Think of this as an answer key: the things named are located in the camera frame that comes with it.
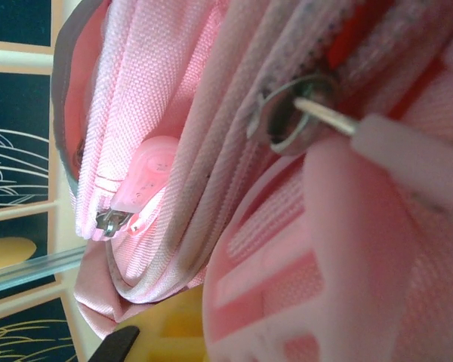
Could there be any pink backpack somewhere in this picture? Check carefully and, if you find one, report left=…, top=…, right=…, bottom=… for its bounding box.
left=51, top=0, right=453, bottom=362

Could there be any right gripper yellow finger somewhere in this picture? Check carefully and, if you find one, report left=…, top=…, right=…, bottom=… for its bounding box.
left=85, top=292, right=207, bottom=362

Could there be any aluminium corner post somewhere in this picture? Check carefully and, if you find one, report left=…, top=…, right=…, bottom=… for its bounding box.
left=0, top=250, right=87, bottom=297

